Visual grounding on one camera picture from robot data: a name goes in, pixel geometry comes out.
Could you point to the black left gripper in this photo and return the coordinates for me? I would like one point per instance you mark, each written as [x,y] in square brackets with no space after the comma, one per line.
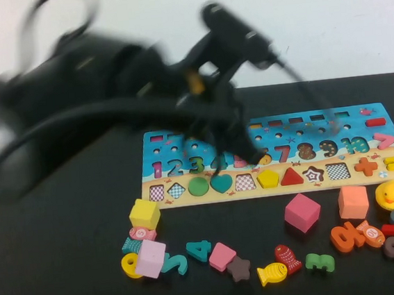
[220,100]

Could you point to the yellow pentagon puzzle piece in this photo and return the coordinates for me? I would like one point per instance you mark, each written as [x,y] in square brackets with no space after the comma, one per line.
[269,179]

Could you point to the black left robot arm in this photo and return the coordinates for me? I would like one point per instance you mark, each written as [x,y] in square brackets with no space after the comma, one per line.
[72,82]

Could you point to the teal heart puzzle piece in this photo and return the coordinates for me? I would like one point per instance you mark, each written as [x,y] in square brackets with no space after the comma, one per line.
[220,183]

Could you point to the green circle puzzle piece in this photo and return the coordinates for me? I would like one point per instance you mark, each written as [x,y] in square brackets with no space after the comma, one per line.
[198,186]

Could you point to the red triangle puzzle piece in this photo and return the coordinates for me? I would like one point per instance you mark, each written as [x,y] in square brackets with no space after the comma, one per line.
[291,178]

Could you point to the teal number 4 piece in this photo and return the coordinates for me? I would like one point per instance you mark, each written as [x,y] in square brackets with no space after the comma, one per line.
[201,250]

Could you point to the pink trapezoid puzzle piece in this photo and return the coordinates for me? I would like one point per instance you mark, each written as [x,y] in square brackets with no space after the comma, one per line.
[222,255]

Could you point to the brown star puzzle piece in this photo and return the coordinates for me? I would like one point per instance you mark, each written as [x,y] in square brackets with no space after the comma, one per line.
[239,269]

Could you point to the red fish piece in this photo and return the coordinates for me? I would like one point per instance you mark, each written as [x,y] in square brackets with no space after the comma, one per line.
[288,258]

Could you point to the pink fish piece number 5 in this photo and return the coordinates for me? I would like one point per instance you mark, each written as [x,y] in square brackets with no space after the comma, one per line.
[142,233]

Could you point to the blue wooden number puzzle board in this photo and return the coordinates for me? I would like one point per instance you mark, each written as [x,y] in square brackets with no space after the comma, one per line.
[354,118]

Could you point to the yellow fish piece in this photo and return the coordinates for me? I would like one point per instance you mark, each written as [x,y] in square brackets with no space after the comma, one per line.
[272,273]

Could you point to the teal number 2 piece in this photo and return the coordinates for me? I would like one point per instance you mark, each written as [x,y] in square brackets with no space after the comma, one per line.
[175,265]

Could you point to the orange plus sign piece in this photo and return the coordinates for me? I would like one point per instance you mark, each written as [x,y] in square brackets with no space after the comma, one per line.
[365,167]

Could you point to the green number 3 piece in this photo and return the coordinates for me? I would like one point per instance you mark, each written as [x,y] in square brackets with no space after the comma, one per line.
[319,262]

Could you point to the teal fish piece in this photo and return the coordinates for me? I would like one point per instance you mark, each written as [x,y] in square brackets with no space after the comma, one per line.
[129,246]

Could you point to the red minus sign piece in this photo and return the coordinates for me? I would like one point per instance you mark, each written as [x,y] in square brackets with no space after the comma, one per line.
[375,122]

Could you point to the pink greater-than sign piece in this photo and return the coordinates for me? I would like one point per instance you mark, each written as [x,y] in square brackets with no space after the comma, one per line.
[386,140]

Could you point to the yellow number 6 piece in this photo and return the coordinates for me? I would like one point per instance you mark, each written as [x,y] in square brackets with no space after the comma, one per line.
[126,266]

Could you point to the orange fish piece number 10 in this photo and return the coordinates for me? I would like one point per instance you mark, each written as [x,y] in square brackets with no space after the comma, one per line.
[371,234]

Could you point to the magenta cube block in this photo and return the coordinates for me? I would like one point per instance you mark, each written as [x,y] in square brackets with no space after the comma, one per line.
[301,213]

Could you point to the yellow cube block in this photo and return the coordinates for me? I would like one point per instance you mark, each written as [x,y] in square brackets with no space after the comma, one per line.
[144,213]

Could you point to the salmon cube block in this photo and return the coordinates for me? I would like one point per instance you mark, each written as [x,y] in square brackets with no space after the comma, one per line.
[353,202]

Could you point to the light pink cube block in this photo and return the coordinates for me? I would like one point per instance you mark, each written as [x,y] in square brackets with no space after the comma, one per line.
[151,258]

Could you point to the yellow rubber duck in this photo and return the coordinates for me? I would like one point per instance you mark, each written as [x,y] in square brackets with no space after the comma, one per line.
[392,195]

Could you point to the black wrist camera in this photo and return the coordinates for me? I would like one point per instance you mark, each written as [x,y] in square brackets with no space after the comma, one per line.
[234,29]

